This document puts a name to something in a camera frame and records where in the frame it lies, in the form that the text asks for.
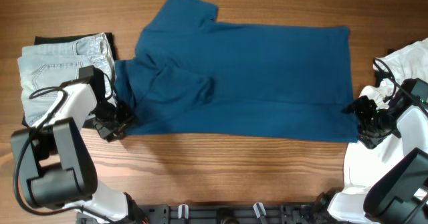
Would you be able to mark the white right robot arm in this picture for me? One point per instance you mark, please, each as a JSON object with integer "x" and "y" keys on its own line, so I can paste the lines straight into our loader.
{"x": 400, "y": 196}

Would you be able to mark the light blue folded jeans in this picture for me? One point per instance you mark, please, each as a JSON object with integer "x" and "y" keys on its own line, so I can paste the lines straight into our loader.
{"x": 50, "y": 73}

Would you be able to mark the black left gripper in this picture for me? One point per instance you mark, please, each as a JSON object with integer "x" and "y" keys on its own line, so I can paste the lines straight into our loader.
{"x": 109, "y": 132}

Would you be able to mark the white crumpled garment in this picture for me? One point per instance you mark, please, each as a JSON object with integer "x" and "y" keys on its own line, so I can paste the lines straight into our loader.
{"x": 363, "y": 167}

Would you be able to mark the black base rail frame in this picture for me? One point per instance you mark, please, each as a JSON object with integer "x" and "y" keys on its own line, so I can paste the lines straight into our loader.
{"x": 288, "y": 213}

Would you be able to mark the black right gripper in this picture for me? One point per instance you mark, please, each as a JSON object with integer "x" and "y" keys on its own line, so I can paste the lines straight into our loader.
{"x": 363, "y": 109}

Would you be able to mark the blue t-shirt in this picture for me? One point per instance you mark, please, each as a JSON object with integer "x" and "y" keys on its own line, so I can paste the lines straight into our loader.
{"x": 193, "y": 74}

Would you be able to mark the black folded garment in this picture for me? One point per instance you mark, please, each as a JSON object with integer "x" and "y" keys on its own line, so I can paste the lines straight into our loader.
{"x": 67, "y": 38}

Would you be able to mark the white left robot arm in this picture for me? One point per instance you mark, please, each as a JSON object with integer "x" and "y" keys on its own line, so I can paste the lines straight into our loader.
{"x": 54, "y": 172}

